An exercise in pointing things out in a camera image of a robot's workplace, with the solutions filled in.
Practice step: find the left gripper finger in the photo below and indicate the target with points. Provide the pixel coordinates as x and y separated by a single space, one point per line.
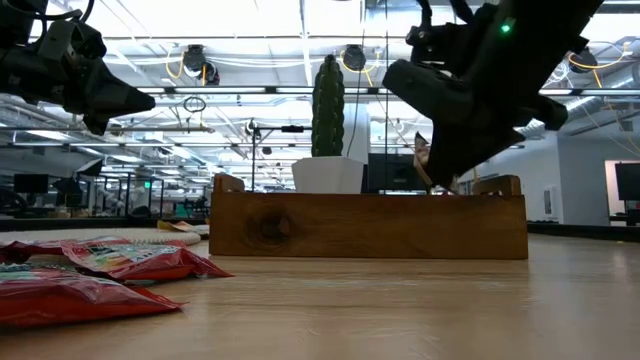
120 97
127 114

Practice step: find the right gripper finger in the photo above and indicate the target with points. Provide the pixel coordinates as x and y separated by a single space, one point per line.
450 150
497 142

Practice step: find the wooden tea organizer box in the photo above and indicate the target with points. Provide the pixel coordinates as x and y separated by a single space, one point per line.
370 225

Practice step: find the orange mango tea packet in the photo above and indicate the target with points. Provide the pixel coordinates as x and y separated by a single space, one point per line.
175 226

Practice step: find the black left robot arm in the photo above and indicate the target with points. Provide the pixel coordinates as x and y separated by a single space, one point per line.
15 22

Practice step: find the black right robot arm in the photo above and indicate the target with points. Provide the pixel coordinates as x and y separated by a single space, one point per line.
540 30

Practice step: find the dark desktop monitor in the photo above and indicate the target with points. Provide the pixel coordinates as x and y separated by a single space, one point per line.
31 183

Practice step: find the round woven placemat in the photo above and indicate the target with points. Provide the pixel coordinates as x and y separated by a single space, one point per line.
100 234

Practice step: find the green cactus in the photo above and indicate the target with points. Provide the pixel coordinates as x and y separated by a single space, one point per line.
327 110

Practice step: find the white hexagonal plant pot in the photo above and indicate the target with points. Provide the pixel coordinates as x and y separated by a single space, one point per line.
327 175

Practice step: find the black light stand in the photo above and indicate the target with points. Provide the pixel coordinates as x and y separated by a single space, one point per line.
253 160

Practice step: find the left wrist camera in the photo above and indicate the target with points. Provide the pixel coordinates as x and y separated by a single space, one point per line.
75 42

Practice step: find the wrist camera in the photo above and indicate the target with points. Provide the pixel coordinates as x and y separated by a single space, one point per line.
75 42
430 42

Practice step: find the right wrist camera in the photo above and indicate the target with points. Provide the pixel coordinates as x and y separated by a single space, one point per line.
430 42

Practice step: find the black aluminium table frame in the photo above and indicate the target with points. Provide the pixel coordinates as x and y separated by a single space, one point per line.
580 231

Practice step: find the dark wall monitor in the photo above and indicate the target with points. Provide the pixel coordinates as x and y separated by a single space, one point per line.
629 181

